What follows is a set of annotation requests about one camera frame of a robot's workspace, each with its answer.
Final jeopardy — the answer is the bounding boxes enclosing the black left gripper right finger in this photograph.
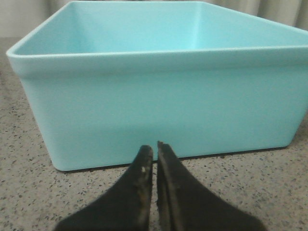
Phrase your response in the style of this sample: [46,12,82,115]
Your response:
[156,141,266,231]

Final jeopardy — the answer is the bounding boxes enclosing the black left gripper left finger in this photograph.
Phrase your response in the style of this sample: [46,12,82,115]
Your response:
[55,145,153,231]

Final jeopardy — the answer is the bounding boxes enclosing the light blue plastic box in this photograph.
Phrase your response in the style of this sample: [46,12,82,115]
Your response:
[7,1,308,171]

